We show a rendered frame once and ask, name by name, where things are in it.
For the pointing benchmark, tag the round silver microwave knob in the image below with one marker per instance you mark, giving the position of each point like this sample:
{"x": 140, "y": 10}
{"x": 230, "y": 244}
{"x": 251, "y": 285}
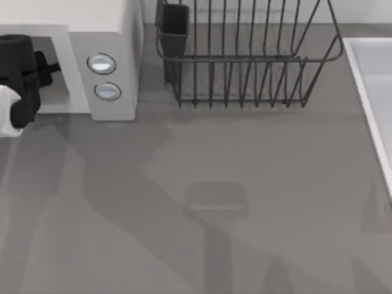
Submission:
{"x": 107, "y": 91}
{"x": 101, "y": 63}

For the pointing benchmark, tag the pale microwave oven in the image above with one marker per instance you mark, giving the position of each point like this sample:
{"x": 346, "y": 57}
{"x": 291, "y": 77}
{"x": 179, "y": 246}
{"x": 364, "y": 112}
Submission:
{"x": 122, "y": 18}

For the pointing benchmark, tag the dark grey cutlery holder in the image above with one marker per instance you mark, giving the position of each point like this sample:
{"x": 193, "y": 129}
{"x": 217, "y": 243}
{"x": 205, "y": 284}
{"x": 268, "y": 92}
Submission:
{"x": 174, "y": 21}

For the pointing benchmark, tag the white sink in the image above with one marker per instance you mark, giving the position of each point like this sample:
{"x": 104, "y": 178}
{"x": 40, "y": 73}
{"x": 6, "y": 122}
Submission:
{"x": 375, "y": 82}

